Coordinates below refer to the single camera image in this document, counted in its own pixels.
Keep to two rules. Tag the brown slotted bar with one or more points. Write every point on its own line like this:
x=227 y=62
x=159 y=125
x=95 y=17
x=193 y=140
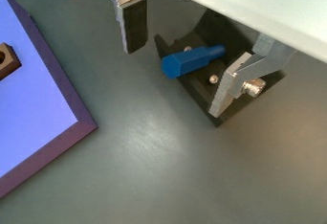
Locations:
x=10 y=62

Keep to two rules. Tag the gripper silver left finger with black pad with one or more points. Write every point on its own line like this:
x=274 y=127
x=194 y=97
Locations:
x=131 y=16

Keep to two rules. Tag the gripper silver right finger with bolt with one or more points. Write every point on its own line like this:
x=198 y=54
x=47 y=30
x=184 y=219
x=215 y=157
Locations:
x=239 y=80

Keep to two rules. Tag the blue peg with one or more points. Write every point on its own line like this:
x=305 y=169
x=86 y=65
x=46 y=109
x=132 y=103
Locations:
x=184 y=62

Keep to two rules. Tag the purple base block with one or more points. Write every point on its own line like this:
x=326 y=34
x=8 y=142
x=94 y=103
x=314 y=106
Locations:
x=44 y=118

